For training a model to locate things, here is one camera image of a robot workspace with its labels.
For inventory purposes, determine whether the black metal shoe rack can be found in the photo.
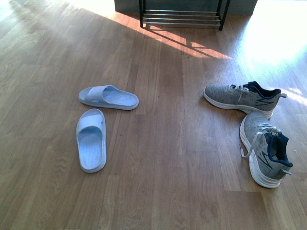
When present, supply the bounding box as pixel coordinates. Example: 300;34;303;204
139;0;231;31

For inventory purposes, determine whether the light blue slipper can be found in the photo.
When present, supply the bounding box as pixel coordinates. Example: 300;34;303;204
76;109;106;173
78;85;139;111

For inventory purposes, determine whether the grey sneaker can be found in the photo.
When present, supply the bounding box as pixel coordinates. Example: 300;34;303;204
239;112;293;188
203;81;287;119

